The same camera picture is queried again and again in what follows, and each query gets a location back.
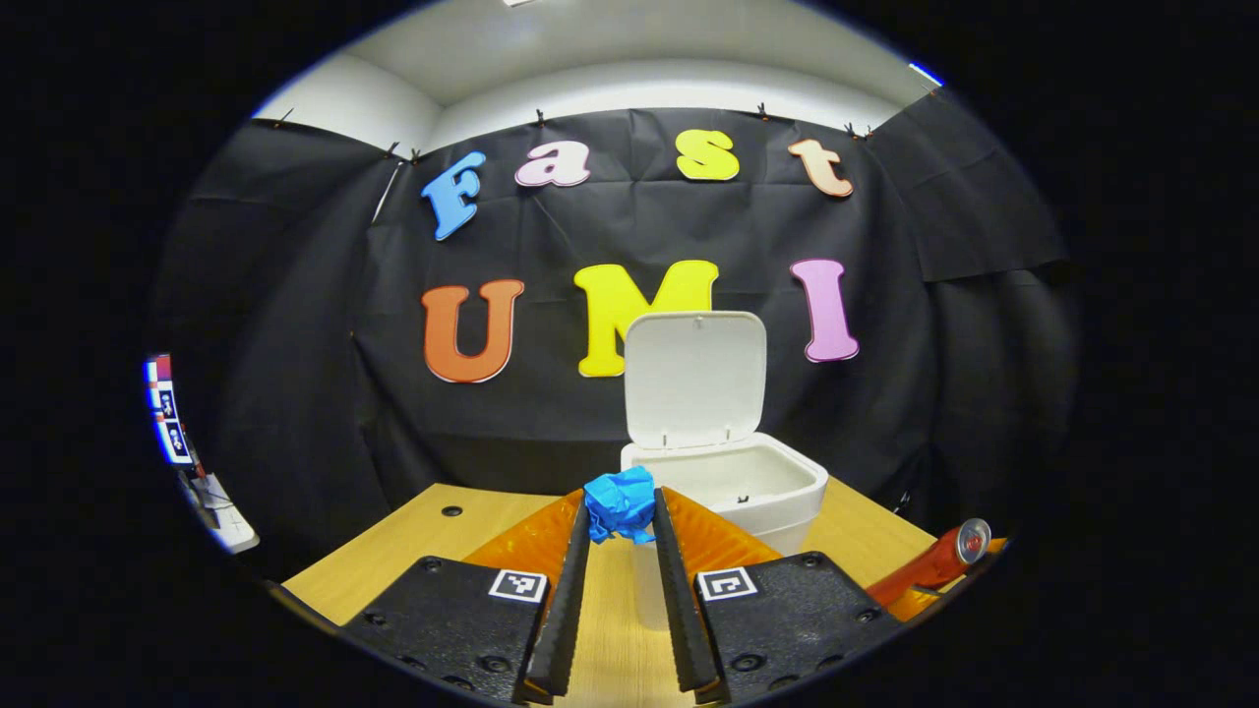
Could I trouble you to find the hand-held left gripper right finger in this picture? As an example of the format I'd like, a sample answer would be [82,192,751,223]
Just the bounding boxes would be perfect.
[651,487,908,706]

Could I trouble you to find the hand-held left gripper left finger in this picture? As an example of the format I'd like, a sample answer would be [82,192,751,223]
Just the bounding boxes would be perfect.
[334,489,593,706]

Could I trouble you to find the red pop can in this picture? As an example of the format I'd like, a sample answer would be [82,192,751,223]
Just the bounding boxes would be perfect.
[866,518,992,609]

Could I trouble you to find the blue paper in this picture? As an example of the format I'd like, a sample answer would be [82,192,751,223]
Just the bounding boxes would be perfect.
[583,465,658,545]

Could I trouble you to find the white desktop garbage bin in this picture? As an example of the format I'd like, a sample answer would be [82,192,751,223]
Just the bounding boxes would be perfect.
[620,311,830,630]

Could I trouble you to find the wooden desktop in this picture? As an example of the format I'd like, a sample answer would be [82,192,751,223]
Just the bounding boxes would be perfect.
[280,479,940,708]

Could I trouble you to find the white side table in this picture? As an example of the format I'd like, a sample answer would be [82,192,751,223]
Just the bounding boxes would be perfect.
[182,472,262,555]

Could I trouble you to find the black backdrop cloth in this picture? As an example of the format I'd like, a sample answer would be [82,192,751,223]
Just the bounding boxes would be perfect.
[148,88,1083,581]

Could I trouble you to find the computer monitor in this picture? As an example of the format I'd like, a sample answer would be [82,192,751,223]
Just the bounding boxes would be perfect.
[146,354,198,468]

